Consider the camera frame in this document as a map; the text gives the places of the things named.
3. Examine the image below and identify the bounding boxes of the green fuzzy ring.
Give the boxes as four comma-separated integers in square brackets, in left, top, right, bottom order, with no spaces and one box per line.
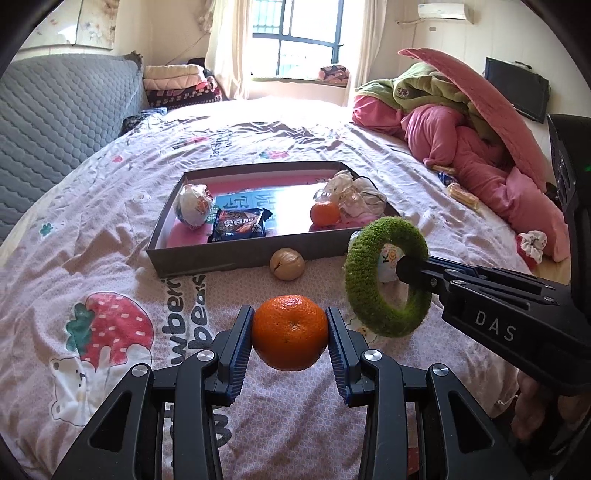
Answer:
[344,216,433,338]

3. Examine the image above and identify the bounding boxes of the orange tangerine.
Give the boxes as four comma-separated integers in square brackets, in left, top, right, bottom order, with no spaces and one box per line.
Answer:
[252,295,329,371]
[310,201,341,227]

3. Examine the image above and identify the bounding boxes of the brown walnut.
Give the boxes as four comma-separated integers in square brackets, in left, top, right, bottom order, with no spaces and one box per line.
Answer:
[270,248,305,281]

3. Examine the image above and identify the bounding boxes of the blue snack packet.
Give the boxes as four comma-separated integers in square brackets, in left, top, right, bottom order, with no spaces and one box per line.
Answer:
[207,208,271,243]

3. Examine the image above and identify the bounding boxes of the person's right hand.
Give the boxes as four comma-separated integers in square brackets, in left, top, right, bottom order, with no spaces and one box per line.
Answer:
[510,372,567,441]

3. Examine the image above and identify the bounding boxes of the white red scrunchie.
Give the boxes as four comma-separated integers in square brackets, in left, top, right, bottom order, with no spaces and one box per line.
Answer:
[516,230,547,270]

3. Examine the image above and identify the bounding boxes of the yellow wrapped snack bar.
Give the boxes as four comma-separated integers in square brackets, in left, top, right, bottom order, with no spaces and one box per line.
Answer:
[446,182,480,211]

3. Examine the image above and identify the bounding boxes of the pink crumpled duvet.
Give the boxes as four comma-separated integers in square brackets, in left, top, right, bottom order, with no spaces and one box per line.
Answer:
[353,95,570,262]

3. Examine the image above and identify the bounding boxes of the cream mesh bath pouf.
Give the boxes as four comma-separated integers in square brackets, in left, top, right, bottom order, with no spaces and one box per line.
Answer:
[314,170,387,220]

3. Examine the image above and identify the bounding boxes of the dark shallow cardboard tray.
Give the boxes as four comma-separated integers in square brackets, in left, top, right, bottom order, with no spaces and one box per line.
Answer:
[146,161,375,278]

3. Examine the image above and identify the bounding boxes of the small white surprise egg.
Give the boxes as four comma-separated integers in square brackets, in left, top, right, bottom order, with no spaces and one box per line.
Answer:
[174,183,213,229]

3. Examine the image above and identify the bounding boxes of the green blanket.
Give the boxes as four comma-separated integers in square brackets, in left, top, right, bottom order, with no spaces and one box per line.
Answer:
[356,62,500,143]

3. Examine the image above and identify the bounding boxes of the blue paper with characters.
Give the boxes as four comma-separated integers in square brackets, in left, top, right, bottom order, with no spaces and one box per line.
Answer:
[207,188,279,230]

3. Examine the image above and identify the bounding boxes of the folded cloth on windowsill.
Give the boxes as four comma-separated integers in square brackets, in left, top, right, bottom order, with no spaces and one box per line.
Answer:
[318,65,349,87]

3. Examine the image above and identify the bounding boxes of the white air conditioner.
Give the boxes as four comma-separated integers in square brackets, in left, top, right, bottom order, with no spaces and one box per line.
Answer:
[417,3,474,24]

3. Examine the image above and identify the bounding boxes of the grey quilted headboard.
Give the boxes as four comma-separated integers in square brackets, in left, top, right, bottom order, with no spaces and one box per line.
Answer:
[1,52,144,237]

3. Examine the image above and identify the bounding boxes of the cream right curtain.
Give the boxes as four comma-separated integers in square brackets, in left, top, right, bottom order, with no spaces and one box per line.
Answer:
[342,0,388,107]

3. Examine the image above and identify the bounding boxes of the cream curtain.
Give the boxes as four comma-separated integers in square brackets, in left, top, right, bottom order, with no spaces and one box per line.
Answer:
[197,0,253,100]
[342,0,388,107]

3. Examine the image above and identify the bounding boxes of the stack of folded blankets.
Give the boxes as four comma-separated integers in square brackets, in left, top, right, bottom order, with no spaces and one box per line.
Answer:
[143,63,224,109]

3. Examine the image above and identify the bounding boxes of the cream left curtain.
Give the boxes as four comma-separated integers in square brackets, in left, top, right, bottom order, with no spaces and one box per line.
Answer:
[197,0,253,100]

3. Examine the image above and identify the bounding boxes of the black wall television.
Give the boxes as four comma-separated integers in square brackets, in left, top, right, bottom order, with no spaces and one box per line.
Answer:
[484,57,550,124]

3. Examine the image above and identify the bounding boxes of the window with dark frame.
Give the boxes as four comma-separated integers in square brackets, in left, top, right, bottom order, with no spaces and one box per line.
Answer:
[250,0,345,80]

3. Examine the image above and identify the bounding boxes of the wall art panels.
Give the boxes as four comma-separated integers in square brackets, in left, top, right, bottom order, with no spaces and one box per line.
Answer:
[19,0,120,54]

